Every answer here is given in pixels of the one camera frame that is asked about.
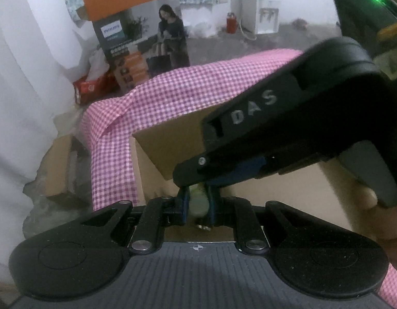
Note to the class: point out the green battery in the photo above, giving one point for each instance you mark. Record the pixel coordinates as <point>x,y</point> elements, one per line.
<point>198,204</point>

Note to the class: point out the small cardboard box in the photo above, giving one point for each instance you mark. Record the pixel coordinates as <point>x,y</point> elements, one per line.
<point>58,167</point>

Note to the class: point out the orange packet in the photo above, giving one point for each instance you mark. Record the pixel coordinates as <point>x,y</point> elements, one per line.
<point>92,87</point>

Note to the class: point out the white plastic bag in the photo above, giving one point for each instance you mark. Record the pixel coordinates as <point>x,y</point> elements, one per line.
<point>97,66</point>

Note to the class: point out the red thermos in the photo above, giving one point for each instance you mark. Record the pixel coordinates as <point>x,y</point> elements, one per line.
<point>231,24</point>

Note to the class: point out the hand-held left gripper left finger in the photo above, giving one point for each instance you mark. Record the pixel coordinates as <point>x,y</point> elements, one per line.
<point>185,204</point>

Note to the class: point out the dark cloth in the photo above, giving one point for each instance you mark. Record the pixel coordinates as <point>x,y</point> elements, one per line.
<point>299,23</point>

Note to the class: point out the person's right hand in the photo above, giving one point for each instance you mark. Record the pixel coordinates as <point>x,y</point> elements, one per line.
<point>390,222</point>

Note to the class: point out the printed appliance carton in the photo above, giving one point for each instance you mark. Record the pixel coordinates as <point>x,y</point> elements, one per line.
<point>172,38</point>

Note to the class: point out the white curtain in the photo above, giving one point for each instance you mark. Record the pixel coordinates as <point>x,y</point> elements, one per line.
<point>24,87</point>

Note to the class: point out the pink checked tablecloth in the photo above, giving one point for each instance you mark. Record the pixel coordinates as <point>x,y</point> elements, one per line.
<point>185,83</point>

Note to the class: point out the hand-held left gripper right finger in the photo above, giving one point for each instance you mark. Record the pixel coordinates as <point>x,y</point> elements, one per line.
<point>213,206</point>

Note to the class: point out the white water dispenser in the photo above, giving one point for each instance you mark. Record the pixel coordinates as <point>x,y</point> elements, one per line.
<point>264,16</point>

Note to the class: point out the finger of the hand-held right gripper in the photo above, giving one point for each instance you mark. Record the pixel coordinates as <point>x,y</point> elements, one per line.
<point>243,167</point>

